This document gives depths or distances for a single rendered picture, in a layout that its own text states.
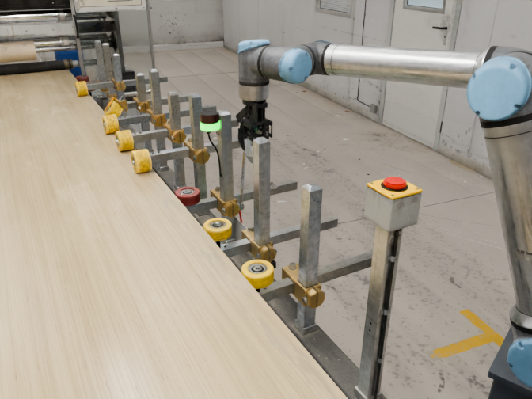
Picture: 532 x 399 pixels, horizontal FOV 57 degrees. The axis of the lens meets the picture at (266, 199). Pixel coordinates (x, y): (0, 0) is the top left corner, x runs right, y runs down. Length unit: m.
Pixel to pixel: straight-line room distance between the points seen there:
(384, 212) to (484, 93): 0.34
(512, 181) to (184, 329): 0.74
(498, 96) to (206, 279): 0.74
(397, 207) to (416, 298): 1.86
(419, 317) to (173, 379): 1.80
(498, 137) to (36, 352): 1.01
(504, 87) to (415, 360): 1.54
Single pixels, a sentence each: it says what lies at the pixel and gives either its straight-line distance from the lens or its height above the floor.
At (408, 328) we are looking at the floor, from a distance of 2.51.
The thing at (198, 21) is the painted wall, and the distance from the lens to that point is 10.32.
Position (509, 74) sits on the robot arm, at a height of 1.39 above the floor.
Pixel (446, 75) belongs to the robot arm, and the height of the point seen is 1.34.
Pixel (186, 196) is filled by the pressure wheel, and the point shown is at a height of 0.91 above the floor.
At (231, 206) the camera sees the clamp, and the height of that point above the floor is 0.86.
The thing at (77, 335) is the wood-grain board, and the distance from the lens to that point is 1.09.
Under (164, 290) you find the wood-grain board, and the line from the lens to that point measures 1.16.
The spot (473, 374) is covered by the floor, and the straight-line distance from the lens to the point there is 2.37.
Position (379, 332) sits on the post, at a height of 0.90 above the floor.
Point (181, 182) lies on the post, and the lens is 2.09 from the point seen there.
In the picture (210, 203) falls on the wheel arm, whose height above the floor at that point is 0.85.
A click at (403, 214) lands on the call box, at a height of 1.18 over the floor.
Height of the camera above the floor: 1.58
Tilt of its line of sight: 26 degrees down
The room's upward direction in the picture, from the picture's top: straight up
